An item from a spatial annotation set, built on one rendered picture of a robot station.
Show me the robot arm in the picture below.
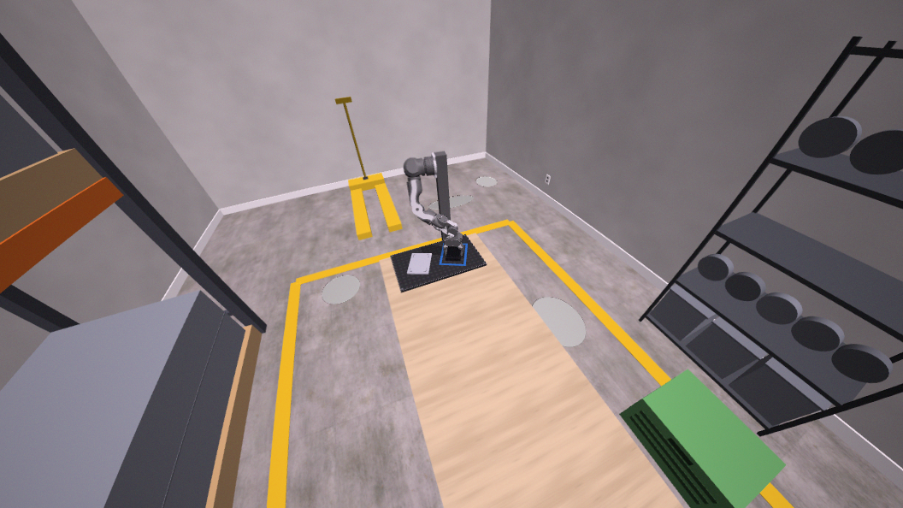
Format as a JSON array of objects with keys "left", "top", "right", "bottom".
[{"left": 404, "top": 153, "right": 458, "bottom": 237}]

